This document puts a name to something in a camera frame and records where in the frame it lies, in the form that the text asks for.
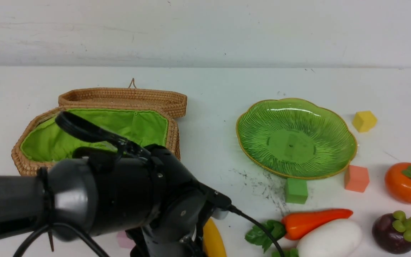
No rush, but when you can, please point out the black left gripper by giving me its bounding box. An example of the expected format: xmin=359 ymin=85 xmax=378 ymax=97
xmin=126 ymin=182 xmax=232 ymax=257

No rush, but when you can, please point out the yellow toy banana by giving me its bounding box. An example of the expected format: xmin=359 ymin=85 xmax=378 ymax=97
xmin=203 ymin=218 xmax=227 ymax=257

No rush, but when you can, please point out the white toy radish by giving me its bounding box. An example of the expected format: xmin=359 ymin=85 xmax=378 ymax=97
xmin=285 ymin=218 xmax=363 ymax=257

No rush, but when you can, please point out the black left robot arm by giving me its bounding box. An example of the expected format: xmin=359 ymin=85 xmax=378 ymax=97
xmin=0 ymin=145 xmax=232 ymax=257

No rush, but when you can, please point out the pink foam cube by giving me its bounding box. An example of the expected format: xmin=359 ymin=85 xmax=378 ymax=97
xmin=116 ymin=231 xmax=136 ymax=250

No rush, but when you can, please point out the orange toy carrot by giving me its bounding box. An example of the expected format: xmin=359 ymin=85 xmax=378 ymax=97
xmin=245 ymin=209 xmax=354 ymax=253

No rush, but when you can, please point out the green foam cube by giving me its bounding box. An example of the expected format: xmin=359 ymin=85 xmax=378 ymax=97
xmin=284 ymin=178 xmax=308 ymax=205

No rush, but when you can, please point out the woven rattan basket lid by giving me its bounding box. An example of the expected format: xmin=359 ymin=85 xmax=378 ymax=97
xmin=58 ymin=79 xmax=188 ymax=118

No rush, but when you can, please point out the green glass leaf plate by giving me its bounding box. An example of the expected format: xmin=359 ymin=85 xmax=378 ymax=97
xmin=235 ymin=98 xmax=358 ymax=180

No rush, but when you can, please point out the woven rattan basket green lining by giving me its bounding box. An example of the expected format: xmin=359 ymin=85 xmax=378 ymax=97
xmin=11 ymin=105 xmax=181 ymax=176

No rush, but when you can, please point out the orange foam cube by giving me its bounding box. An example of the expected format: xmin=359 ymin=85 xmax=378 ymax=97
xmin=344 ymin=165 xmax=370 ymax=193

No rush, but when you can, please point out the yellow foam cube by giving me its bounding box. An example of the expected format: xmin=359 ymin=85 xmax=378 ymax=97
xmin=352 ymin=111 xmax=378 ymax=133

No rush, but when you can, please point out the purple toy mangosteen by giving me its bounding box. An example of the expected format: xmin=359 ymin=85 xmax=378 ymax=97
xmin=371 ymin=210 xmax=411 ymax=255

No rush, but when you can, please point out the orange toy persimmon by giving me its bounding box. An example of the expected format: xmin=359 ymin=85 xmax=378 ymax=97
xmin=385 ymin=162 xmax=411 ymax=204

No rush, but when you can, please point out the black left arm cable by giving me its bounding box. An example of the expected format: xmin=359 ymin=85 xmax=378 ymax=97
xmin=13 ymin=111 xmax=285 ymax=257

